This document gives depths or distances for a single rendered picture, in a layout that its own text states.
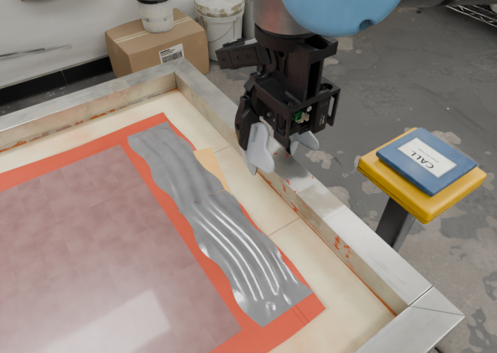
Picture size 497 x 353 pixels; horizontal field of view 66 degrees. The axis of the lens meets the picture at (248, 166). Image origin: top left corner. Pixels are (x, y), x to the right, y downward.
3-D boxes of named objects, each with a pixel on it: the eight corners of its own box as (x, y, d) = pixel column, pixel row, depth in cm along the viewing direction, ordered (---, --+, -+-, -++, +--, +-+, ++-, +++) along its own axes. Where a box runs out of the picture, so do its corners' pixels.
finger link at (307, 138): (310, 175, 53) (304, 132, 45) (283, 151, 56) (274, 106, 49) (328, 163, 53) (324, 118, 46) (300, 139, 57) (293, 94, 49)
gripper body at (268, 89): (282, 154, 42) (291, 55, 34) (239, 114, 47) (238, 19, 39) (334, 129, 45) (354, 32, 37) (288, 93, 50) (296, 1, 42)
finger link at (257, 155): (256, 201, 48) (274, 142, 43) (231, 173, 52) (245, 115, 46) (275, 195, 50) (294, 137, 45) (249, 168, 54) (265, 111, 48)
